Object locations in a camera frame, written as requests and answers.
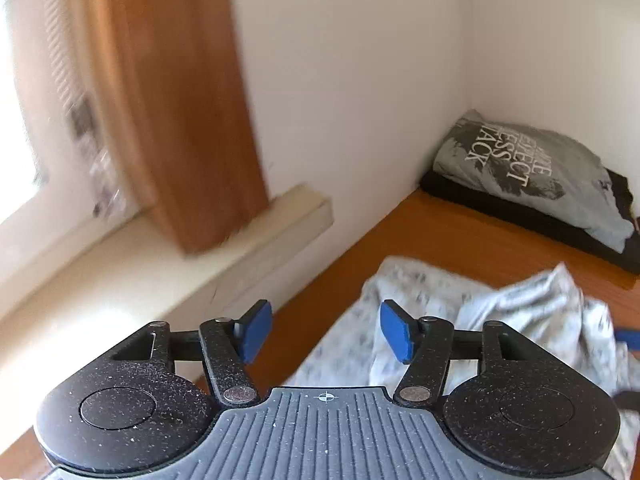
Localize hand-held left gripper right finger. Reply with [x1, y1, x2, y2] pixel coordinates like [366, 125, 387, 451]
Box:
[380, 299, 548, 408]

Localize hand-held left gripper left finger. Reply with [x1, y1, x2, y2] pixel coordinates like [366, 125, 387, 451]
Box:
[111, 300, 273, 407]

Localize white checker-print garment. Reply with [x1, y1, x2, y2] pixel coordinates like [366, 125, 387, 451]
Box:
[287, 256, 640, 480]

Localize black folded clothes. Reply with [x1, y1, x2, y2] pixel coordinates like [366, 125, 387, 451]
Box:
[419, 167, 640, 276]

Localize cream stone window sill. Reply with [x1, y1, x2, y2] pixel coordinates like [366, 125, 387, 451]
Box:
[0, 183, 335, 351]

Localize grey printed t-shirt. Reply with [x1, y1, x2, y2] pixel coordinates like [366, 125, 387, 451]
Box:
[432, 109, 636, 254]

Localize white framed window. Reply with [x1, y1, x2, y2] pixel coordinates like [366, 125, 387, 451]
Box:
[0, 0, 126, 231]

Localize wooden window frame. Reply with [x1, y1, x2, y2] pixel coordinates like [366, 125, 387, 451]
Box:
[82, 0, 271, 257]

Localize white blind cord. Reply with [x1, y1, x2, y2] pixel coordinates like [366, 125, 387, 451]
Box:
[42, 0, 76, 106]

